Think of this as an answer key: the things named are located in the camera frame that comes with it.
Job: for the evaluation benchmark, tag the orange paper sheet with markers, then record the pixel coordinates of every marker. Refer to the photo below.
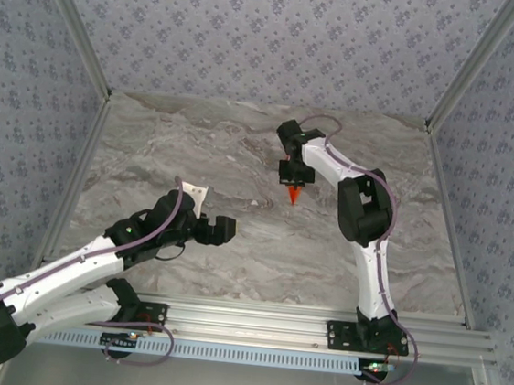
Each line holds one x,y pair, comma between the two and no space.
294,195

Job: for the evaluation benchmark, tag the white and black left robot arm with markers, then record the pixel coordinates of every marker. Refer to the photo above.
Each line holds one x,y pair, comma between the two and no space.
69,276

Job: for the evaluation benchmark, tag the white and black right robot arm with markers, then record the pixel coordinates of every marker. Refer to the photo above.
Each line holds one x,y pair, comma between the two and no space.
370,278

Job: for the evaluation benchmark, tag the aluminium cross beam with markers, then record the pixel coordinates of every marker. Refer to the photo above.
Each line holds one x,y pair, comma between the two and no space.
248,320

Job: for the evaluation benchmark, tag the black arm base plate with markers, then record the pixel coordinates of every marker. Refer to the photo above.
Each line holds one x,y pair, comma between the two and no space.
156,317
338,336

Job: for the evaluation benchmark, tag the black bracket with circuit board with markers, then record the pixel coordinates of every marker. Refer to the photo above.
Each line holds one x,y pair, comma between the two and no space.
376,369
119,341

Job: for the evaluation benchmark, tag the aluminium table side rail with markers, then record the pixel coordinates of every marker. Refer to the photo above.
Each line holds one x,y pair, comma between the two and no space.
449,222
75,182

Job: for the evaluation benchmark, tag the aluminium upright post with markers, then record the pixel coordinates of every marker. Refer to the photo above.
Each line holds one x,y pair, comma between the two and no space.
75,21
474,63

